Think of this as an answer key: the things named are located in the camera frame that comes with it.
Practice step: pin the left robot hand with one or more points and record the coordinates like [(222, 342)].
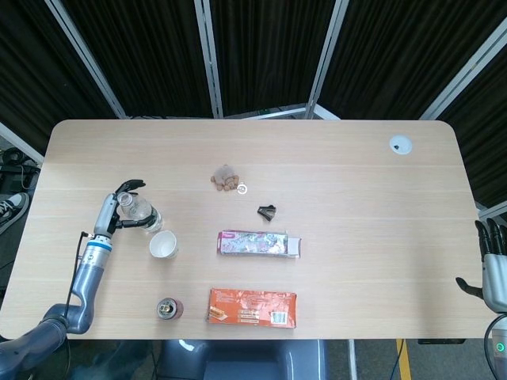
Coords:
[(105, 215)]

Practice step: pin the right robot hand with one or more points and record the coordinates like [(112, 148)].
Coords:
[(495, 277)]

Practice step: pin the transparent plastic water bottle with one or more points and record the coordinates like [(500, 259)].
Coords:
[(144, 213)]

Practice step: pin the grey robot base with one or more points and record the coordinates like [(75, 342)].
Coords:
[(245, 360)]

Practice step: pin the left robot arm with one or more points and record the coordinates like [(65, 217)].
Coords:
[(89, 269)]

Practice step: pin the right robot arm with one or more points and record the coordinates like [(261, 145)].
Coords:
[(499, 348)]

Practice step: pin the white floral paper cup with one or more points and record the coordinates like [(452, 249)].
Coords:
[(163, 244)]

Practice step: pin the black and white sneaker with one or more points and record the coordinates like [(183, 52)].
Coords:
[(14, 210)]

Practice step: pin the red beverage can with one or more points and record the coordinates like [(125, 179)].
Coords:
[(170, 309)]

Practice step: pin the black curtain panel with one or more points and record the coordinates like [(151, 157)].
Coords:
[(146, 55), (483, 138), (404, 51), (269, 51), (31, 71)]

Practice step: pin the floral toothpaste box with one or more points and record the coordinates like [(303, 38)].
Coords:
[(253, 243)]

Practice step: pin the black binder clip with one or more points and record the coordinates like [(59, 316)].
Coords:
[(267, 213)]

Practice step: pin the orange snack box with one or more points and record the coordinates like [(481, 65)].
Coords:
[(253, 306)]

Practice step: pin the white partition post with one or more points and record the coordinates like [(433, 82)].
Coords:
[(20, 142), (209, 59), (325, 59), (87, 59), (463, 75)]

